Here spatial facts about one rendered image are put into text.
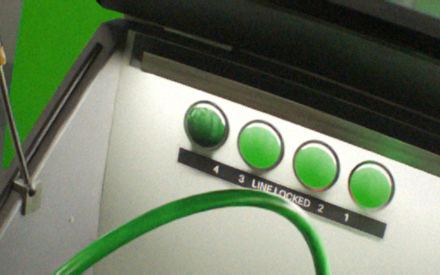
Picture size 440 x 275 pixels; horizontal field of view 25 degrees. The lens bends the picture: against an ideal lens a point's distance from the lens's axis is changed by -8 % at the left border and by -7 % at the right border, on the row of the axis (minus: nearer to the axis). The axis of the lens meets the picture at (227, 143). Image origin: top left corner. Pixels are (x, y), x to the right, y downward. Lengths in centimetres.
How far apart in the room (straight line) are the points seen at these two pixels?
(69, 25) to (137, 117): 264
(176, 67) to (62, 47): 275
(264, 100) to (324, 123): 6
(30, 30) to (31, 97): 26
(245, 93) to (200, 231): 17
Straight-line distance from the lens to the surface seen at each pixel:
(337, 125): 96
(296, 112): 98
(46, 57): 382
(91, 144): 110
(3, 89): 94
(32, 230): 105
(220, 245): 109
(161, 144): 109
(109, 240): 74
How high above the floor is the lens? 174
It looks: 21 degrees down
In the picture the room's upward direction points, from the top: 11 degrees clockwise
